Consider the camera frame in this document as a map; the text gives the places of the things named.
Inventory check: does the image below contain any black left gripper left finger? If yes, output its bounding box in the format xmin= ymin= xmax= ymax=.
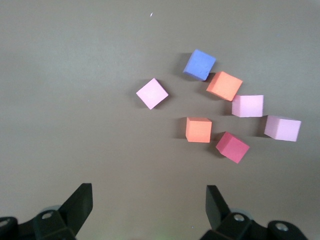
xmin=0 ymin=183 xmax=94 ymax=240

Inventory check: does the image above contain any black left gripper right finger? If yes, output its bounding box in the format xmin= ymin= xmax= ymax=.
xmin=201 ymin=185 xmax=307 ymax=240

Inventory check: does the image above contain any red foam cube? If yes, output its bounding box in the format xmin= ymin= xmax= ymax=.
xmin=215 ymin=131 xmax=251 ymax=164

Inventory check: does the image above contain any orange foam cube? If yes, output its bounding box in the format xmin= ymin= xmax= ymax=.
xmin=205 ymin=71 xmax=244 ymax=102
xmin=185 ymin=117 xmax=213 ymax=144

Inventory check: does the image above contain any pink foam cube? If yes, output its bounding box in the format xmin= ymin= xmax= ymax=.
xmin=263 ymin=115 xmax=302 ymax=143
xmin=135 ymin=77 xmax=169 ymax=110
xmin=231 ymin=94 xmax=265 ymax=118

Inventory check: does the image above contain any brown table mat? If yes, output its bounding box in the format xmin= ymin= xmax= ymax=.
xmin=0 ymin=0 xmax=320 ymax=240

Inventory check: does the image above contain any violet foam cube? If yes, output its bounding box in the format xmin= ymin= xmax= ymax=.
xmin=182 ymin=48 xmax=217 ymax=82

